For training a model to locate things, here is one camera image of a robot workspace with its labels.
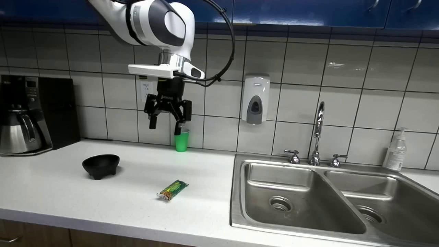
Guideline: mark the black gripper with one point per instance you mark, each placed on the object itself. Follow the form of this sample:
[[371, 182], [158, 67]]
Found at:
[[169, 98]]

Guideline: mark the green granola bar packet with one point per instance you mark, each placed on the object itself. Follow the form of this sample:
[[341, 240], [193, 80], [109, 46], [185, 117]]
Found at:
[[171, 191]]

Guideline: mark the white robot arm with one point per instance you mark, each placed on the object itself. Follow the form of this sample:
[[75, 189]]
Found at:
[[171, 27]]

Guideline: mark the black bowl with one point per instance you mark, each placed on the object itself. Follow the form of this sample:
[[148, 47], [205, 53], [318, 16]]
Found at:
[[104, 165]]

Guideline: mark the green plastic cup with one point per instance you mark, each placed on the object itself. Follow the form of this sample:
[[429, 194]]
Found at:
[[182, 142]]

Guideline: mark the black steel coffee maker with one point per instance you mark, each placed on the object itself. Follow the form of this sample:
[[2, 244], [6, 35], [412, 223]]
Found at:
[[36, 115]]

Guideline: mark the chrome sink faucet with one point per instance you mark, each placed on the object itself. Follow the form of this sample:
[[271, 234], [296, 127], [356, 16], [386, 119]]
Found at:
[[318, 131]]

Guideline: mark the blue upper cabinets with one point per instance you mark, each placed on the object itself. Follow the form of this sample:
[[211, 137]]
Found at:
[[371, 14]]

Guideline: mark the wooden lower cabinet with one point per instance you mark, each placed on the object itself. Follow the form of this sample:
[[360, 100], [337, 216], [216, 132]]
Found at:
[[30, 235]]

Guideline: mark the stainless steel double sink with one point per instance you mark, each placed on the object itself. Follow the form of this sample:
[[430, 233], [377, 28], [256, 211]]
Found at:
[[351, 205]]

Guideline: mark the clear soap pump bottle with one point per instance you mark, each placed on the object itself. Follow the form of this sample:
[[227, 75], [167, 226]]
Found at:
[[396, 153]]

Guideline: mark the white wall outlet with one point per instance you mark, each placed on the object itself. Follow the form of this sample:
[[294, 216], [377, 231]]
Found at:
[[145, 89]]

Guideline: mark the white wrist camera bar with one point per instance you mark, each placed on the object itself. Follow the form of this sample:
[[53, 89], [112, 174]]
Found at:
[[168, 71]]

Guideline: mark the white wall soap dispenser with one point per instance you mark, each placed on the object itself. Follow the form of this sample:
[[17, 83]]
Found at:
[[256, 98]]

